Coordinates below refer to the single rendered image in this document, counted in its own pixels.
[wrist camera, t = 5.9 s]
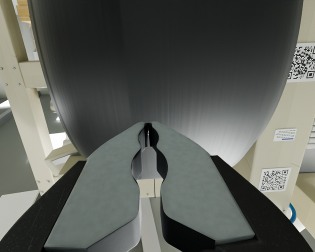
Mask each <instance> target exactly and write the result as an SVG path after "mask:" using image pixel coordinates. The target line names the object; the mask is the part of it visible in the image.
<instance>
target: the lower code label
mask: <svg viewBox="0 0 315 252"><path fill-rule="evenodd" d="M313 81H315V42H311V43H297V44H296V49H295V53H294V57H293V61H292V65H291V69H290V72H289V75H288V79H287V83H292V82H313Z"/></svg>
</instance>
